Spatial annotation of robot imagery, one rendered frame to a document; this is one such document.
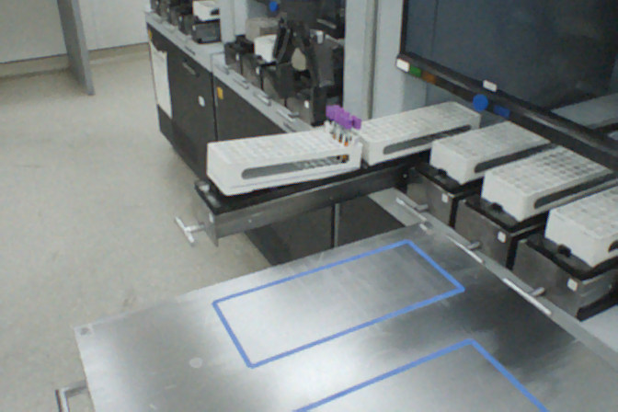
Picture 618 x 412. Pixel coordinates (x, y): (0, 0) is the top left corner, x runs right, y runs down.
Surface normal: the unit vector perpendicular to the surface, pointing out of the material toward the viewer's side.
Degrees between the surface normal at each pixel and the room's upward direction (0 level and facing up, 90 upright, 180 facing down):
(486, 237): 90
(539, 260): 90
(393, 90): 90
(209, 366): 0
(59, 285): 0
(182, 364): 0
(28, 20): 90
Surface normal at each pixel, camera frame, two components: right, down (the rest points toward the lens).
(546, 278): -0.87, 0.23
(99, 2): 0.48, 0.42
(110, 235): 0.00, -0.88
